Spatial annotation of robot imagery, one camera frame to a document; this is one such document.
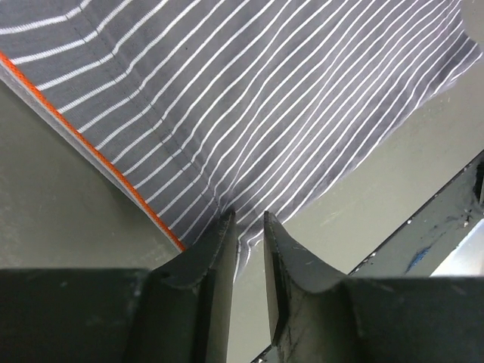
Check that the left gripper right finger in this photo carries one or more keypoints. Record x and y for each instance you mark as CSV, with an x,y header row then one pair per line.
x,y
319,314

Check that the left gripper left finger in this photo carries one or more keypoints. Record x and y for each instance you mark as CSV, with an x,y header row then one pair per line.
x,y
179,312

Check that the grey striped underwear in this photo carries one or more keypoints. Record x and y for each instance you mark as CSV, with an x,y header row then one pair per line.
x,y
193,108

